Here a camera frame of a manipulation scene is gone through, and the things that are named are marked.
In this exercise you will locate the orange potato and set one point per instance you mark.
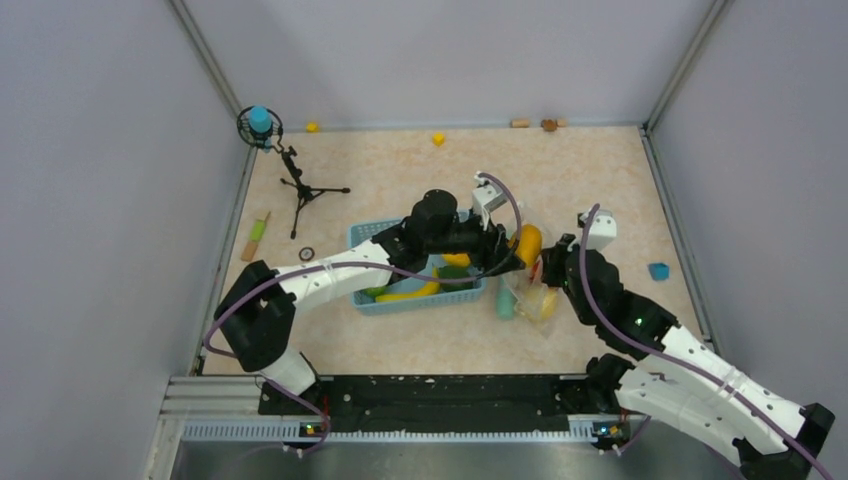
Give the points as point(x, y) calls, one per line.
point(460, 260)

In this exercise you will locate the blue microphone on tripod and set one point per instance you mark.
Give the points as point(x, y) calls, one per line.
point(261, 128)

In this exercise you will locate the green lime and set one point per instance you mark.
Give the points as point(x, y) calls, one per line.
point(455, 278)

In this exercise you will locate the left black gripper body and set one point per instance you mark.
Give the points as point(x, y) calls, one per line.
point(469, 237)

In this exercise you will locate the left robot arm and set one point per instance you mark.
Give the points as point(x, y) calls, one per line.
point(257, 314)

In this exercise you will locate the blue small block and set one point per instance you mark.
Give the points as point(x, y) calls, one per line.
point(659, 271)

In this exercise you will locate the teal foam roller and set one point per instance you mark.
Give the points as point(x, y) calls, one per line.
point(505, 301)

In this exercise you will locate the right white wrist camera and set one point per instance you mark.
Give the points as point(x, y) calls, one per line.
point(599, 233)

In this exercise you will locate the brown nut at wall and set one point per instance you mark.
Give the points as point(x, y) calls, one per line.
point(549, 125)

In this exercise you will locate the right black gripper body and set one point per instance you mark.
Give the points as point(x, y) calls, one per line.
point(557, 276)

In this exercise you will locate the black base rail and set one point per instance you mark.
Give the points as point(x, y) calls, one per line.
point(445, 404)

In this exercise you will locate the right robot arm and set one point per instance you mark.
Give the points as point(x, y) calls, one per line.
point(659, 368)

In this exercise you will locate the green wooden stick toy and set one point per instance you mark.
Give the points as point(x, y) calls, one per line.
point(255, 235)

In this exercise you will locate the orange yellow mango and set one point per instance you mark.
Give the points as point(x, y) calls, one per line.
point(529, 244)

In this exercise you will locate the red apple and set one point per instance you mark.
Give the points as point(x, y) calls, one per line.
point(536, 271)

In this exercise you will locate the clear zip top bag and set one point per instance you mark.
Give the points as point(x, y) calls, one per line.
point(522, 294)

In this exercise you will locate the light blue plastic basket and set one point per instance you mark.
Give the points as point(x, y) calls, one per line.
point(359, 232)

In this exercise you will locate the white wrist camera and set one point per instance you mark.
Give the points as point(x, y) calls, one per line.
point(599, 233)
point(486, 198)

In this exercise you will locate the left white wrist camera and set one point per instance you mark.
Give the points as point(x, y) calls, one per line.
point(486, 198)

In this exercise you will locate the yellow banana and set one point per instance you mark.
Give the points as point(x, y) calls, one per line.
point(428, 289)

